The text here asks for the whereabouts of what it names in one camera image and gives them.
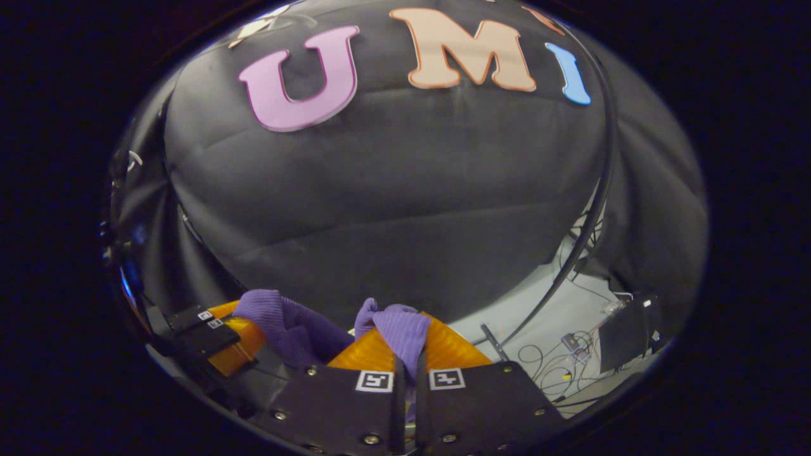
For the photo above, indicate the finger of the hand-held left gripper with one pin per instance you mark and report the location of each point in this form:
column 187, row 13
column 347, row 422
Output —
column 244, row 345
column 187, row 318

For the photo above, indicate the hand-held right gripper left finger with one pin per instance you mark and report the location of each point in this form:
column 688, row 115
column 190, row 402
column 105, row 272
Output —
column 336, row 405

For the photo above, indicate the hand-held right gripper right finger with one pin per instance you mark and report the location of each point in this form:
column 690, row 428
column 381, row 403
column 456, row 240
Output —
column 488, row 405

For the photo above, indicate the purple ribbed cardigan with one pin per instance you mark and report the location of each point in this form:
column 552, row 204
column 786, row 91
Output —
column 298, row 329

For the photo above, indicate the grey power adapter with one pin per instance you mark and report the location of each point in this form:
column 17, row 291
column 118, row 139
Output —
column 573, row 343

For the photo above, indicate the black floor box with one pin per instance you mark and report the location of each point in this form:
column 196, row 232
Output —
column 630, row 332

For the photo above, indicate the black tripod stand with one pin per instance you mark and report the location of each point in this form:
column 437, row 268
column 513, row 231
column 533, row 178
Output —
column 583, row 244

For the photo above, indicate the black backdrop cloth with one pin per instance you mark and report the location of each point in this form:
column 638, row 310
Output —
column 380, row 190

